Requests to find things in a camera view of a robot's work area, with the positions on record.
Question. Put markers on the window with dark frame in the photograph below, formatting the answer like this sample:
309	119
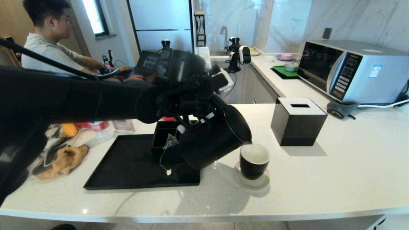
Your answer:
93	16

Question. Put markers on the white kitchen cabinet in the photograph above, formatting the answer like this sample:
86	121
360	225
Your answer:
262	89

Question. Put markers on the white small bowl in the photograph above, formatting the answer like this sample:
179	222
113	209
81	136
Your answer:
269	59

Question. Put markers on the white round coaster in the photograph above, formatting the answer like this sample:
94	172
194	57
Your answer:
255	184

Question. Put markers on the grey refrigerator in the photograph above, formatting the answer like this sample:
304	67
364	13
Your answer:
159	19

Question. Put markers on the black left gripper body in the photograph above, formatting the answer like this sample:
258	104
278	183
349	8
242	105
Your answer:
198	102

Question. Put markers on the black laptop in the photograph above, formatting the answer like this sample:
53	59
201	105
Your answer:
147	62

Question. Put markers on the black device with green light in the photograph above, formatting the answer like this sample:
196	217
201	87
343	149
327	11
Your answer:
165	43

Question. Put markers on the white plastic rack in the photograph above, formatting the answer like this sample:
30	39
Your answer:
207	54

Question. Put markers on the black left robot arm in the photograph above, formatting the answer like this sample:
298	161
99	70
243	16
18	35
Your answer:
64	99

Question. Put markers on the black tissue box white lid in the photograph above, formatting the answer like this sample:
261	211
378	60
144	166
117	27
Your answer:
297	127

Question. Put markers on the red tomato-shaped timer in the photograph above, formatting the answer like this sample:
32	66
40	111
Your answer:
168	118

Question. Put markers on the person in grey t-shirt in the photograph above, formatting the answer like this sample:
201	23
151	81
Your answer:
48	48

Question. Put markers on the pale yellow plate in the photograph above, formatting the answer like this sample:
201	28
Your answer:
254	52

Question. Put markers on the chrome kitchen faucet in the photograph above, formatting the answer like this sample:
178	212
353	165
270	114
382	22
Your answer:
227	40

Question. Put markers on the silver microwave oven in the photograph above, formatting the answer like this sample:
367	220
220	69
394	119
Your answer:
383	80

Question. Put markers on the black white robot device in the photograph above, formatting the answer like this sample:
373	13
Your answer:
239	55

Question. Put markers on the yellow toy corn cob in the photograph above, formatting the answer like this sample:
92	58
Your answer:
70	130

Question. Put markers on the black wall socket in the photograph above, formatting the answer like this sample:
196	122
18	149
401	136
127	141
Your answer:
326	34

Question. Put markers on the green tray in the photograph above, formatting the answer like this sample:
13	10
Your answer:
279	72

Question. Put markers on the black mug white inside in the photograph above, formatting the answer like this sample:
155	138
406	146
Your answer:
254	166

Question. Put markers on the clear water bottle red cap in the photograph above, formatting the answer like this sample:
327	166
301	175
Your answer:
102	132

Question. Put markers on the black compartment organizer box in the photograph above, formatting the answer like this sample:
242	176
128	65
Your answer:
158	143

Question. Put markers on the grey oven mitt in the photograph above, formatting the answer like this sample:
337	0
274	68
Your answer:
340	108

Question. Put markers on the black teleoperation controller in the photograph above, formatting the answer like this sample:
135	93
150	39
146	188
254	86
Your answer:
108	65

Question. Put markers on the brown crumpled cloth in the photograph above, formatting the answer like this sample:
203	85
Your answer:
70	159

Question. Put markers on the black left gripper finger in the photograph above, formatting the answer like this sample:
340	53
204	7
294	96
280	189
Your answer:
195	123
217	107

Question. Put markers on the black electric kettle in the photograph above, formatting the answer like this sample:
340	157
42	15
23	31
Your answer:
211	143

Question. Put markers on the grey small bowl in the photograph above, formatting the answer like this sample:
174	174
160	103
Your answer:
290	68

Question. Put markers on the black serving tray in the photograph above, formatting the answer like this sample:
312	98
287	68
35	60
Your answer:
127	172

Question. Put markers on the purple plate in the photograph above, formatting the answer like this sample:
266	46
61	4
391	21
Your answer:
285	58

